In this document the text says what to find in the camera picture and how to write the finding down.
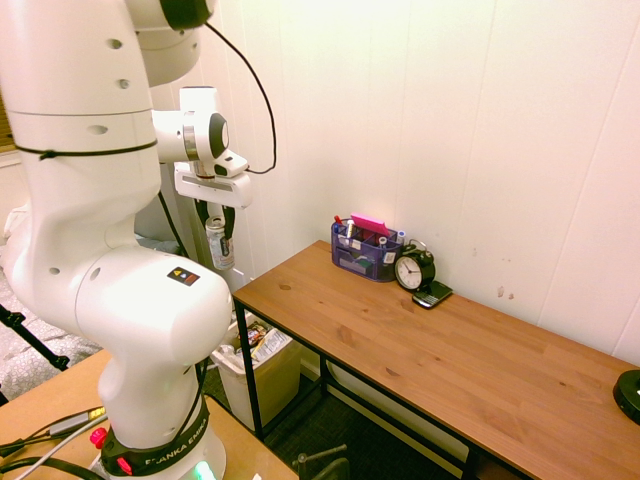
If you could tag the small ethernet adapter box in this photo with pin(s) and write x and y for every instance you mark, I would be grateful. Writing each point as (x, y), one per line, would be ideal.
(70, 425)

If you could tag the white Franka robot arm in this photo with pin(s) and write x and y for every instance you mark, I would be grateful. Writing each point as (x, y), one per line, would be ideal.
(75, 200)

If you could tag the black twin bell alarm clock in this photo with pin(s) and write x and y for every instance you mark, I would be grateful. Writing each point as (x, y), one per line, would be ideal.
(410, 272)

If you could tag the purple mesh desk organizer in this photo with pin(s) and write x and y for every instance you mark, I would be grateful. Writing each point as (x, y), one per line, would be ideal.
(360, 262)

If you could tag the light wooden robot table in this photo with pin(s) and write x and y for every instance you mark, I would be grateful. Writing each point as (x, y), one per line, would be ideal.
(50, 390)

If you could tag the snack bag with nutrition label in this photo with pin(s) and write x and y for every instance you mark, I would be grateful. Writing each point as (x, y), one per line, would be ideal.
(274, 346)

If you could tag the white marker blue cap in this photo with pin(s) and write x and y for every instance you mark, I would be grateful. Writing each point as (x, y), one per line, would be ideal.
(401, 236)

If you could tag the white plastic trash bin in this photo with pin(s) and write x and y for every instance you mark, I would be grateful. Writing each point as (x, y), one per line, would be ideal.
(280, 385)

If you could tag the black desk lamp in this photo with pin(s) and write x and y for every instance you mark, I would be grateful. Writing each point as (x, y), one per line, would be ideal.
(630, 397)

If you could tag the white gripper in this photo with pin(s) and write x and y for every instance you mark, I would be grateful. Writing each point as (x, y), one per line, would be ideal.
(215, 190)

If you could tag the pink sticky note pad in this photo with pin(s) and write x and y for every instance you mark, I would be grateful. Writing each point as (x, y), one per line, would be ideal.
(370, 225)

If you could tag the dark candy wrapper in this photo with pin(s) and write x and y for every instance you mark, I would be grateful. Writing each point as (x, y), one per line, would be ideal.
(257, 332)

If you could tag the black keypad phone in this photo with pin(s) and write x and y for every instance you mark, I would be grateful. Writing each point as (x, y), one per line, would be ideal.
(432, 295)

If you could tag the white patterned bed cover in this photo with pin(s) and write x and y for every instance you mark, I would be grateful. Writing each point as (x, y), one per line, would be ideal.
(30, 365)

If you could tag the black camera tripod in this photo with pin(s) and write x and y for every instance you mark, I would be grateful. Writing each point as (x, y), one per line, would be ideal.
(35, 342)

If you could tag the red marker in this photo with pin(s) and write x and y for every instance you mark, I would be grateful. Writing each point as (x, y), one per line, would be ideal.
(338, 220)

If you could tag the silver drink can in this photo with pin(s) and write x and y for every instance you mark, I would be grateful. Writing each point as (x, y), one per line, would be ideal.
(217, 250)

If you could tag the wooden desk black metal frame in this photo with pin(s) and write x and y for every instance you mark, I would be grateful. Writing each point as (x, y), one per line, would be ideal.
(425, 360)

